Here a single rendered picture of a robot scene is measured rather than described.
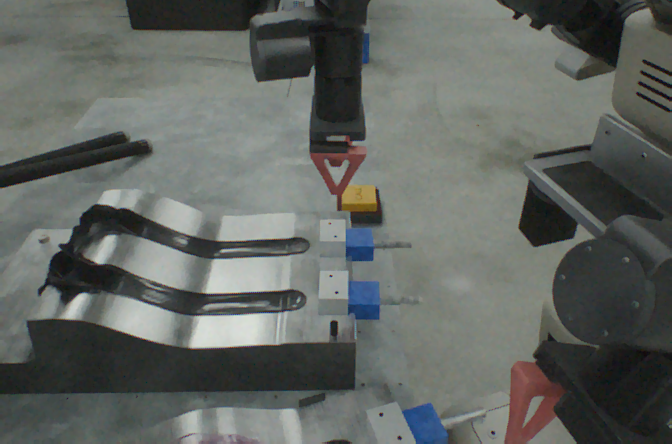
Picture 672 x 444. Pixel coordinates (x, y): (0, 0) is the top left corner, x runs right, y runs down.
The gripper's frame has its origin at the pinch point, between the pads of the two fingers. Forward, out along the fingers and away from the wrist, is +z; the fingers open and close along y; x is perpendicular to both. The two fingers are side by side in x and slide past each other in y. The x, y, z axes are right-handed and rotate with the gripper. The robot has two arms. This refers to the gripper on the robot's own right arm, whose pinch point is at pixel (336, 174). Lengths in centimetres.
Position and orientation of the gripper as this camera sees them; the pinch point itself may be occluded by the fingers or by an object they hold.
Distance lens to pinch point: 73.5
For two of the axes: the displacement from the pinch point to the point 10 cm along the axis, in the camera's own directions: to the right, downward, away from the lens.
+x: 10.0, 0.0, 0.3
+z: -0.2, 8.4, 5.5
